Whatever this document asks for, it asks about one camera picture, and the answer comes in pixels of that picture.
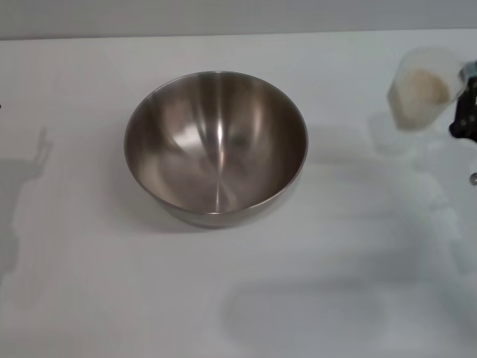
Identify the clear plastic measuring cup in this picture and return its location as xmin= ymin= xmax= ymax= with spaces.
xmin=386 ymin=46 xmax=467 ymax=132

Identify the white uncooked rice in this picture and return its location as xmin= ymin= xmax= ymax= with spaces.
xmin=395 ymin=69 xmax=452 ymax=131

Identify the stainless steel mixing bowl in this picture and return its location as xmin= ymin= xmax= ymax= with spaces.
xmin=124 ymin=70 xmax=309 ymax=229

